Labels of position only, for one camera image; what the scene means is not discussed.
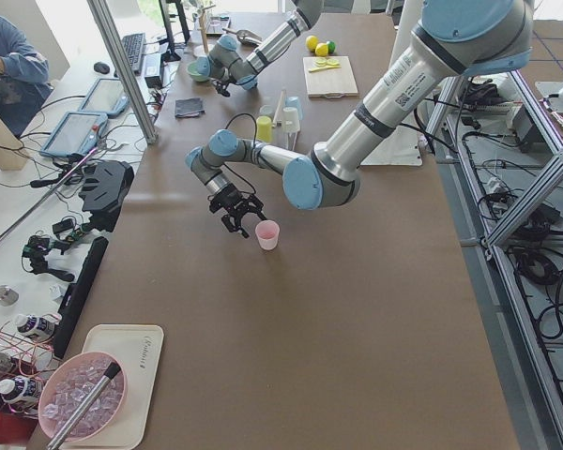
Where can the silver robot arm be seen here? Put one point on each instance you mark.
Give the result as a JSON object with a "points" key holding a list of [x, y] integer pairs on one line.
{"points": [[223, 65], [450, 39]]}

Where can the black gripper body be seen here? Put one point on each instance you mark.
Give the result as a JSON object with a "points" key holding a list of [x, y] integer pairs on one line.
{"points": [[223, 87], [224, 197]]}

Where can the yellow plastic knife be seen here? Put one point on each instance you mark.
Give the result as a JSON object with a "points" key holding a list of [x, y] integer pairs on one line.
{"points": [[322, 68]]}

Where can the black keyboard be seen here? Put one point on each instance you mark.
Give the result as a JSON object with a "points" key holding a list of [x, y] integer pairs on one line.
{"points": [[134, 47]]}

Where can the aluminium frame post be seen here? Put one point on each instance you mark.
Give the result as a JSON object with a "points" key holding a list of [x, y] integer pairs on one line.
{"points": [[112, 41]]}

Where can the mint green bowl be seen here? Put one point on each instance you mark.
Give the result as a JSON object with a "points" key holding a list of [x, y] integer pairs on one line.
{"points": [[200, 69]]}

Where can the beige tray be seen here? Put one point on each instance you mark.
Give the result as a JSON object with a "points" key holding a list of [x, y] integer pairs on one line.
{"points": [[123, 407]]}

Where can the yellow lemon near board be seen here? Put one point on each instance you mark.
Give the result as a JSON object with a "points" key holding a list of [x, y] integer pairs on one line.
{"points": [[311, 42]]}

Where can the green clamp stick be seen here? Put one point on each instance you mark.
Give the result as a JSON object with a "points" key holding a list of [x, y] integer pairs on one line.
{"points": [[48, 194]]}

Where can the metal scoop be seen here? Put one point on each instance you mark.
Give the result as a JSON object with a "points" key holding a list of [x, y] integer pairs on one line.
{"points": [[245, 37]]}

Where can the blue teach pendant upper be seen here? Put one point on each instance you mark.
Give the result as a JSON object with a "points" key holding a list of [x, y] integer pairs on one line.
{"points": [[76, 134]]}

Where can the wooden cutting board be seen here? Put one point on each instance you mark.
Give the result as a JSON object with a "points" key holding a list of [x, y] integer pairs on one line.
{"points": [[333, 83]]}

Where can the metal tongs in bowl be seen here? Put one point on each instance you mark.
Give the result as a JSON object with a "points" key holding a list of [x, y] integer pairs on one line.
{"points": [[61, 434]]}

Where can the grey cup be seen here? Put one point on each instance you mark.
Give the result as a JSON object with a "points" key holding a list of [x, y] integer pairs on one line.
{"points": [[266, 110]]}

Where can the green lime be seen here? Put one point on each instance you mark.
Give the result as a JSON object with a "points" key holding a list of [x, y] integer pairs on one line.
{"points": [[330, 46]]}

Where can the black plastic bracket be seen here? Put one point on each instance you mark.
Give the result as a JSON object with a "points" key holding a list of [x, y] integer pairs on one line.
{"points": [[106, 184]]}

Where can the pink bowl with ice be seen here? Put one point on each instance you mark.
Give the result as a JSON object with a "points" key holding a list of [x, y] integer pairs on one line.
{"points": [[68, 386]]}

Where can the light blue cup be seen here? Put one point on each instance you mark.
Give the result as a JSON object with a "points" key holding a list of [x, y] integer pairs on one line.
{"points": [[295, 102]]}

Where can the yellow cup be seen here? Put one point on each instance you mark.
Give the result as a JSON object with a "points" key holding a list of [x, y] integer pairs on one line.
{"points": [[264, 129]]}

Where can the person in blue hoodie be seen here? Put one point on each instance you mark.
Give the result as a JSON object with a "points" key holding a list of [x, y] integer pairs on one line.
{"points": [[24, 78]]}

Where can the black long bar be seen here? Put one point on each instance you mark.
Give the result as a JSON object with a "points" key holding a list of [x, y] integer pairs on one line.
{"points": [[73, 302]]}

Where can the white cup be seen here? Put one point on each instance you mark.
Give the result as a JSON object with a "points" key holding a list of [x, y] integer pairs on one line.
{"points": [[290, 122]]}

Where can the pink cup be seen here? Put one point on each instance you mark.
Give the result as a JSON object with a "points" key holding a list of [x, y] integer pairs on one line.
{"points": [[267, 233]]}

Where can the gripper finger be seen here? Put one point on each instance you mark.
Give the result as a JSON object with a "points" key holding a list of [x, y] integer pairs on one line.
{"points": [[233, 225], [256, 208]]}

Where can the yellow lemon front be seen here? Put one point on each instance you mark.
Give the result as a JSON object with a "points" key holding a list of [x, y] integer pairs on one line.
{"points": [[321, 49]]}

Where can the grey folded cloth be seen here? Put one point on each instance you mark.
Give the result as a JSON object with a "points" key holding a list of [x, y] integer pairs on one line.
{"points": [[189, 107]]}

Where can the wooden cup tree stand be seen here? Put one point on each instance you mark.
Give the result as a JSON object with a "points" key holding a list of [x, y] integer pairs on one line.
{"points": [[202, 9]]}

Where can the white wire cup rack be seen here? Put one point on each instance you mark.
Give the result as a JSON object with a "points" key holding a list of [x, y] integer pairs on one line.
{"points": [[290, 139]]}

